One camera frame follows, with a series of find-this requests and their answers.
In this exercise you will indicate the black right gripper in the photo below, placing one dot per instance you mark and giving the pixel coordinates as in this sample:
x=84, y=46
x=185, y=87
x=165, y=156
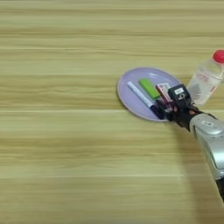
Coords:
x=182, y=115

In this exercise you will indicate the small red white box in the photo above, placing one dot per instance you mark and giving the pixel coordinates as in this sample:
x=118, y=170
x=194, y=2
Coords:
x=164, y=91

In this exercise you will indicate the green rectangular block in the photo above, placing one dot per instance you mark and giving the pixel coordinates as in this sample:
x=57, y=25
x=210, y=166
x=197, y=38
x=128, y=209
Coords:
x=149, y=88

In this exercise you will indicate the white marker with black cap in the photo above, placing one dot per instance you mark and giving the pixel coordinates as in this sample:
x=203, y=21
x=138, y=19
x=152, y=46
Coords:
x=140, y=94

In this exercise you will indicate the round purple plate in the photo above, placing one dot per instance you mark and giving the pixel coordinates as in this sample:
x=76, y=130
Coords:
x=131, y=96

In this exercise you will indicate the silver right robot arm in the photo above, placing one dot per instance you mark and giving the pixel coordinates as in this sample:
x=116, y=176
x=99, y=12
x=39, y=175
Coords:
x=211, y=137

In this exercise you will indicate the clear bottle with red cap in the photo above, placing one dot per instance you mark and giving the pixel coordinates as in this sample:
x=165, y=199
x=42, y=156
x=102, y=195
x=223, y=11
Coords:
x=205, y=81

